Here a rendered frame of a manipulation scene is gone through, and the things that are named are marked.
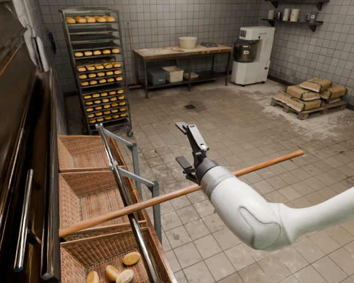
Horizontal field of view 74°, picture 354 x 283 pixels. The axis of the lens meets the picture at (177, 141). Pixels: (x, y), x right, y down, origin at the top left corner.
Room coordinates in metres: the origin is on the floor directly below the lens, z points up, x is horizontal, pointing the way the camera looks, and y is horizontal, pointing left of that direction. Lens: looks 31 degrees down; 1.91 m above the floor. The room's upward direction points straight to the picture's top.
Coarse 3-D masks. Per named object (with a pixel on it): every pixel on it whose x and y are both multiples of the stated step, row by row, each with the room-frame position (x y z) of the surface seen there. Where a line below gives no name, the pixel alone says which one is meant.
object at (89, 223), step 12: (288, 156) 1.01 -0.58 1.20; (252, 168) 0.90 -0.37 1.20; (180, 192) 0.74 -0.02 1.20; (192, 192) 0.76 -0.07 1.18; (144, 204) 0.67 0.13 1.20; (96, 216) 0.61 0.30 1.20; (108, 216) 0.61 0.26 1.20; (120, 216) 0.62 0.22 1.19; (60, 228) 0.55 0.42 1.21; (72, 228) 0.55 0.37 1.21; (84, 228) 0.57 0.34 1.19
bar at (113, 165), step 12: (108, 132) 1.44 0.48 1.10; (132, 144) 1.51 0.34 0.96; (108, 156) 1.05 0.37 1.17; (132, 156) 1.51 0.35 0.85; (120, 168) 1.00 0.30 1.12; (120, 180) 0.85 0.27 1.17; (144, 180) 1.04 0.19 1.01; (120, 192) 0.77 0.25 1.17; (156, 192) 1.06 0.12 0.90; (156, 204) 1.06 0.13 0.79; (132, 216) 0.63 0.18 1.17; (156, 216) 1.05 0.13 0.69; (132, 228) 0.58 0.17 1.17; (156, 228) 1.05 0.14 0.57; (144, 240) 0.53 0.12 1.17; (144, 252) 0.48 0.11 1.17; (144, 264) 0.44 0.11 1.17; (156, 276) 0.40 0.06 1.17
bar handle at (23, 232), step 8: (32, 176) 0.53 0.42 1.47; (32, 184) 0.50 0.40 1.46; (24, 200) 0.43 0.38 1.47; (24, 208) 0.40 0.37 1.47; (24, 216) 0.38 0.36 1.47; (24, 224) 0.36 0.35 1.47; (24, 232) 0.33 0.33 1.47; (32, 232) 0.35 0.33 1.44; (24, 240) 0.32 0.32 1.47; (32, 240) 0.34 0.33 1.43; (16, 248) 0.30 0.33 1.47; (24, 248) 0.30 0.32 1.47; (16, 256) 0.28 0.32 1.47; (24, 256) 0.28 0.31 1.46; (16, 264) 0.26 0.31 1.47
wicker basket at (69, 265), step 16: (80, 240) 0.78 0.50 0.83; (96, 240) 0.81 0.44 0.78; (112, 240) 0.84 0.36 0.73; (128, 240) 0.88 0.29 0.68; (64, 256) 0.70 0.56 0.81; (80, 256) 0.77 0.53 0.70; (96, 256) 0.80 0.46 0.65; (112, 256) 0.84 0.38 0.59; (160, 256) 0.75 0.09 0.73; (64, 272) 0.61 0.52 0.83; (80, 272) 0.71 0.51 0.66; (160, 272) 0.74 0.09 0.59
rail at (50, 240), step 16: (48, 112) 1.03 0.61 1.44; (48, 128) 0.87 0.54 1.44; (48, 144) 0.74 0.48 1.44; (48, 160) 0.64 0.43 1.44; (48, 176) 0.56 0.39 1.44; (48, 192) 0.49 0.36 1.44; (48, 208) 0.43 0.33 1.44; (48, 224) 0.38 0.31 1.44; (48, 240) 0.33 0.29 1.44; (48, 256) 0.30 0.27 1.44; (48, 272) 0.26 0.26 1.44
